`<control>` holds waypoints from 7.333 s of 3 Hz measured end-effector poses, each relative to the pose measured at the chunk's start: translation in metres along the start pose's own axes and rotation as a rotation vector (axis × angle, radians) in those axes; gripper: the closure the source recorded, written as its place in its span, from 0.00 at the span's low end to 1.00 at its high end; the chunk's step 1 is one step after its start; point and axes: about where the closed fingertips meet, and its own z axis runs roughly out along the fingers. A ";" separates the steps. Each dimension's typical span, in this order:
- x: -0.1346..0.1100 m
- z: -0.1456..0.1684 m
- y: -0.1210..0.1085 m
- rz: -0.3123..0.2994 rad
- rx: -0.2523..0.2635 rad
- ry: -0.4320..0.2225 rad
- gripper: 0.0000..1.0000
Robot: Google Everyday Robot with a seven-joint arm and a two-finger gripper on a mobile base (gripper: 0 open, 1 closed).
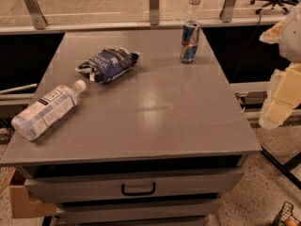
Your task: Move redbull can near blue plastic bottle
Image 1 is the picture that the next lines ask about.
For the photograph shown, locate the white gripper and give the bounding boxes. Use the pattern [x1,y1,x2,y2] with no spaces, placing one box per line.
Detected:
[259,7,301,129]

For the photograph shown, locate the red bull can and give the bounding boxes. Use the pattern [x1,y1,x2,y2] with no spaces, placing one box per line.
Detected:
[180,21,200,64]

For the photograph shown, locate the clear water bottle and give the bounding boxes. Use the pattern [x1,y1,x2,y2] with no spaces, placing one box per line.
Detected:
[187,0,201,21]

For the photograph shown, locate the blue label plastic bottle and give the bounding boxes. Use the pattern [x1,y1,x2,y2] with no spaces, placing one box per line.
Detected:
[11,80,87,141]

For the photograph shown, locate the grey drawer cabinet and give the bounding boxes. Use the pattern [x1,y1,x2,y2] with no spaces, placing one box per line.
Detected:
[1,30,261,226]

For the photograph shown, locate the blue chip bag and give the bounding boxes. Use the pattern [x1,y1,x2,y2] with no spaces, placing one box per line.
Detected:
[75,47,140,84]

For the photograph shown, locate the cardboard box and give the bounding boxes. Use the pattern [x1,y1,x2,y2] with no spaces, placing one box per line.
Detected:
[8,170,56,218]

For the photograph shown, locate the right metal bracket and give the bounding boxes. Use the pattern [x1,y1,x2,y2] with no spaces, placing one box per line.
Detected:
[219,0,236,23]

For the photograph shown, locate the metal bracket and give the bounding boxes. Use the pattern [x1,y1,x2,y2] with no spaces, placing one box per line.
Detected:
[219,0,236,23]
[24,0,47,30]
[149,0,160,25]

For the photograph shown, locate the middle metal bracket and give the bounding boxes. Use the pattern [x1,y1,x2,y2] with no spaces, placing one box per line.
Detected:
[149,0,160,25]

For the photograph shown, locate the black wire basket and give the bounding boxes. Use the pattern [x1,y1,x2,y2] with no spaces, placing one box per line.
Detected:
[272,202,301,226]

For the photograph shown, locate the black drawer handle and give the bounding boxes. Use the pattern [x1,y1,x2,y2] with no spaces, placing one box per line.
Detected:
[120,183,156,197]

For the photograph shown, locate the left metal bracket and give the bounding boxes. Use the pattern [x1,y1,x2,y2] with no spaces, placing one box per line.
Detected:
[24,0,47,30]

